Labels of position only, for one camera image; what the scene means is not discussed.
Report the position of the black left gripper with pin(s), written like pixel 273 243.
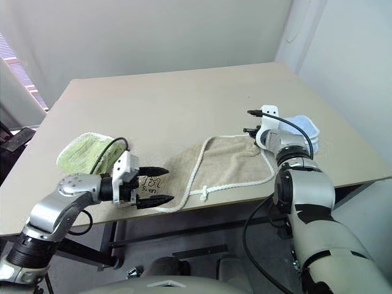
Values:
pixel 129 191

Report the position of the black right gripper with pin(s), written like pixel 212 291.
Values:
pixel 251 131

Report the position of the beige towel with white edging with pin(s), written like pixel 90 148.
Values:
pixel 232 162

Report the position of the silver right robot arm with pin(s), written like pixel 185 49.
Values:
pixel 312 190

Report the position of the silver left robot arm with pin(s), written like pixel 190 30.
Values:
pixel 49 208

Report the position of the blue folded towel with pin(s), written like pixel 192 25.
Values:
pixel 303 124

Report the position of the green folded towel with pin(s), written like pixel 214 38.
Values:
pixel 79 153

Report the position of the black floor plate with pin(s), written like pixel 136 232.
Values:
pixel 200 250

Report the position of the dark grey rounded shape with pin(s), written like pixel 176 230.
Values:
pixel 165 268
pixel 232 269

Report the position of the grey robot torso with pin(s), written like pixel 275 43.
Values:
pixel 128 286

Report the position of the black flat device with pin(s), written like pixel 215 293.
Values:
pixel 18 138

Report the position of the window blind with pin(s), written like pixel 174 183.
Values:
pixel 23 72

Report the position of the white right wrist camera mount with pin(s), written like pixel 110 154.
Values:
pixel 269 121

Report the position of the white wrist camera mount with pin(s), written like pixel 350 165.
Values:
pixel 269 121
pixel 126 163

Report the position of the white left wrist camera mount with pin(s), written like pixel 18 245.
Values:
pixel 126 163

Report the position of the black metal table frame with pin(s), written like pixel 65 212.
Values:
pixel 107 245

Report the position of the silver black floor bracket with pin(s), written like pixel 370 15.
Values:
pixel 132 272
pixel 296 266

